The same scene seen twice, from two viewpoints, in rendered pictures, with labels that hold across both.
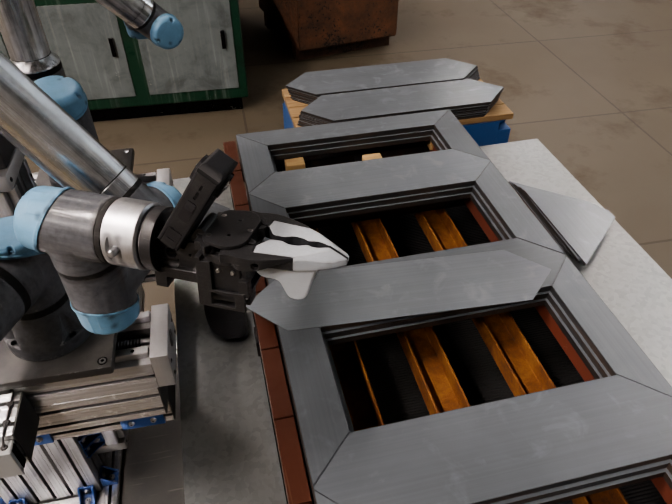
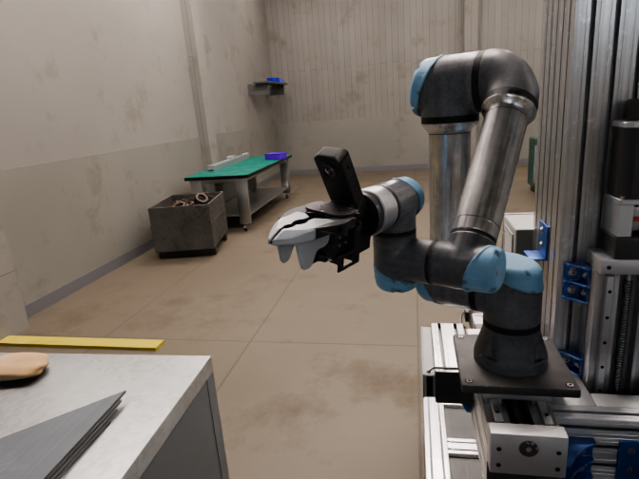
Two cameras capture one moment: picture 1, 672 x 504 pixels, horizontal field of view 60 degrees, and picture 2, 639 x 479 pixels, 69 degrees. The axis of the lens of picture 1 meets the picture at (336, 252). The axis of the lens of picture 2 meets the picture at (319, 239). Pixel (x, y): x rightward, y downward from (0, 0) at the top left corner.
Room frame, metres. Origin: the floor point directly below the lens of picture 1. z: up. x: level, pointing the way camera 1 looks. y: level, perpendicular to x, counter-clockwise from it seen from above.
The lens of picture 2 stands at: (0.71, -0.48, 1.60)
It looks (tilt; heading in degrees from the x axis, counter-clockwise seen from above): 16 degrees down; 114
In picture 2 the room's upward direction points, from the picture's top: 4 degrees counter-clockwise
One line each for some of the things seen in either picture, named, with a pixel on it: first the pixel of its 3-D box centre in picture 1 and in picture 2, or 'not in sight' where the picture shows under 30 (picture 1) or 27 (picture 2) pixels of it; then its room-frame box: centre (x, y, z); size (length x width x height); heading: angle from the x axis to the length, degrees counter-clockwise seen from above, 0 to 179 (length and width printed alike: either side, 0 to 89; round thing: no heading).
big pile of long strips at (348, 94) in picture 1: (394, 93); not in sight; (2.06, -0.22, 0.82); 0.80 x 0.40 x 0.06; 104
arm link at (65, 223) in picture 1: (75, 225); (393, 203); (0.51, 0.29, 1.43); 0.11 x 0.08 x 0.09; 76
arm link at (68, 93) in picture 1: (61, 112); not in sight; (1.19, 0.62, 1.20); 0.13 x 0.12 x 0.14; 37
